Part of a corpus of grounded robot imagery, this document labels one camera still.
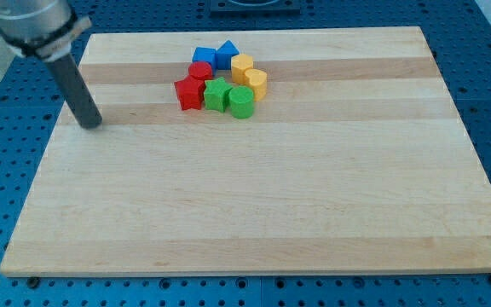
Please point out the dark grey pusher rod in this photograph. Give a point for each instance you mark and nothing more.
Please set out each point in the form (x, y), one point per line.
(75, 91)

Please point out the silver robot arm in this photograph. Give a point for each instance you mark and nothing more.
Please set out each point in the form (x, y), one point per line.
(45, 29)

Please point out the blue cube block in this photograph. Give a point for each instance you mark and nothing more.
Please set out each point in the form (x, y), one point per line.
(207, 55)

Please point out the blue triangle block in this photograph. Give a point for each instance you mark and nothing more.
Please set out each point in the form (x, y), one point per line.
(224, 55)

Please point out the red star block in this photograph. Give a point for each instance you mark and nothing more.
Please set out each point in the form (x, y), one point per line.
(190, 93)

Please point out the red cylinder block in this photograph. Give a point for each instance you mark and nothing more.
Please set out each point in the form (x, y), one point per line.
(200, 70)

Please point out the green star block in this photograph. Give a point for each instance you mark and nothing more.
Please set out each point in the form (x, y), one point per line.
(216, 94)

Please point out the yellow hexagon block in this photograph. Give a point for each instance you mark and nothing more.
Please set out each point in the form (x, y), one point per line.
(239, 64)

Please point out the green cylinder block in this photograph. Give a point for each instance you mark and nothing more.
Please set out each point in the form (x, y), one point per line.
(241, 100)

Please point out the yellow heart block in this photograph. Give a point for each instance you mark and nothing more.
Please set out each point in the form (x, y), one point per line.
(257, 81)

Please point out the wooden board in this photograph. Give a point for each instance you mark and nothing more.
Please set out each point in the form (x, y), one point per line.
(355, 163)

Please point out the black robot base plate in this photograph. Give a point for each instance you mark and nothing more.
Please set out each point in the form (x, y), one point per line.
(222, 7)

